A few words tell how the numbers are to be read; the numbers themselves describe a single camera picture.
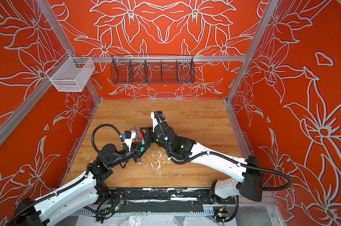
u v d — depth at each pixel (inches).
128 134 24.1
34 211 16.4
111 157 21.7
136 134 25.1
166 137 18.4
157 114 23.7
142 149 26.7
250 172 15.7
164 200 28.6
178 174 31.4
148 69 39.6
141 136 24.8
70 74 36.1
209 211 27.4
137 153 25.1
